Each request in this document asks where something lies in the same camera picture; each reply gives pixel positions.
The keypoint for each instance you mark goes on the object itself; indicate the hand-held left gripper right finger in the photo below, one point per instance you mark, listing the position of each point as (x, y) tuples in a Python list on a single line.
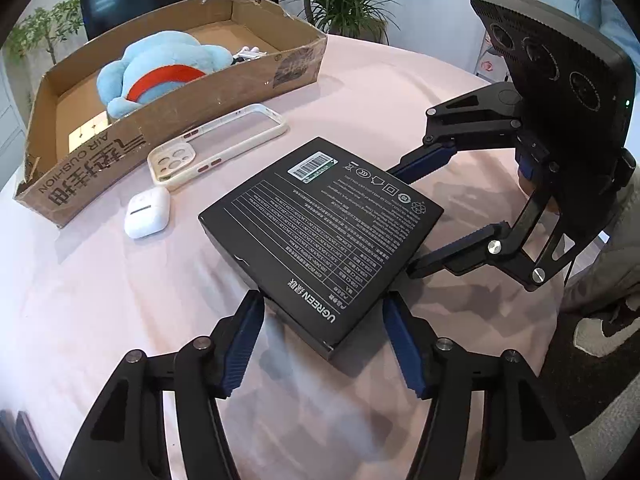
[(405, 350)]

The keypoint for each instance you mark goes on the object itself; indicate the small-leaved green plant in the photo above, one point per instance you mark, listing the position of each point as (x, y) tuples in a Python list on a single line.
[(42, 30)]

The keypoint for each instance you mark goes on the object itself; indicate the person's leg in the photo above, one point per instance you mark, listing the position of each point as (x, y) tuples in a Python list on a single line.
[(612, 270)]

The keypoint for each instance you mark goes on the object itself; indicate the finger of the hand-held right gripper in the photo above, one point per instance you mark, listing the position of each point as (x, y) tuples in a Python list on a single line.
[(450, 255), (425, 162)]

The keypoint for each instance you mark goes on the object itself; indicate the pastel puzzle cube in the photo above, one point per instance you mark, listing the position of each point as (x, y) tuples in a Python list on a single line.
[(87, 132)]

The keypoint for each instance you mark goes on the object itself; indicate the black product box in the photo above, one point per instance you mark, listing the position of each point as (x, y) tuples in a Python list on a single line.
[(320, 230)]

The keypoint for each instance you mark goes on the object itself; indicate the grey sneaker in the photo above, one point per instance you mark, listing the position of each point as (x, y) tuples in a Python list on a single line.
[(607, 332)]

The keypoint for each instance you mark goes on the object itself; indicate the white folding phone stand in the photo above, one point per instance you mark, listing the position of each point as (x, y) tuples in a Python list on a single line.
[(247, 54)]

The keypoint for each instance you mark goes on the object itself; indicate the light blue plush toy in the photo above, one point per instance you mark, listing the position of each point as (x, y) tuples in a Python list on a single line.
[(155, 60)]

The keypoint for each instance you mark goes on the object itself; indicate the tall palm-like potted plant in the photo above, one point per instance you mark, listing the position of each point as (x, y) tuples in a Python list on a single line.
[(345, 0)]

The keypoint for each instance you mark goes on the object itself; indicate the white earbuds case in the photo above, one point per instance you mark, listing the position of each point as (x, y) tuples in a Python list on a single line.
[(146, 212)]

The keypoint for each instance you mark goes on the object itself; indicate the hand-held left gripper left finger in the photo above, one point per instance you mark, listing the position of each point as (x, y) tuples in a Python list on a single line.
[(240, 350)]

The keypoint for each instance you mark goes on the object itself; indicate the brown cardboard box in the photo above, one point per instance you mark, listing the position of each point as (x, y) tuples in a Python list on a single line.
[(120, 150)]

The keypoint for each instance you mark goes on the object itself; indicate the pink tablecloth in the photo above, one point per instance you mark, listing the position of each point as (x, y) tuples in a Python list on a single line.
[(125, 300)]

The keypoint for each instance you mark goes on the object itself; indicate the cream phone case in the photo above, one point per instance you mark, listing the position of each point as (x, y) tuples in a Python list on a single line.
[(172, 162)]

